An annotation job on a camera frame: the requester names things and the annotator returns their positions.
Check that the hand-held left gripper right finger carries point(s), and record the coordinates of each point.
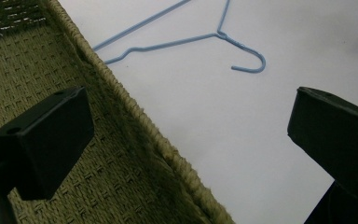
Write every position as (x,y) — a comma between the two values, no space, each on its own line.
(332,133)

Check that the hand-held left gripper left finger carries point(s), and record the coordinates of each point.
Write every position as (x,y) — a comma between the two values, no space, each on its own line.
(46,146)

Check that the woven straw basket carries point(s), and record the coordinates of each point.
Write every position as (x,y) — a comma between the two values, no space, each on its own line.
(74,140)

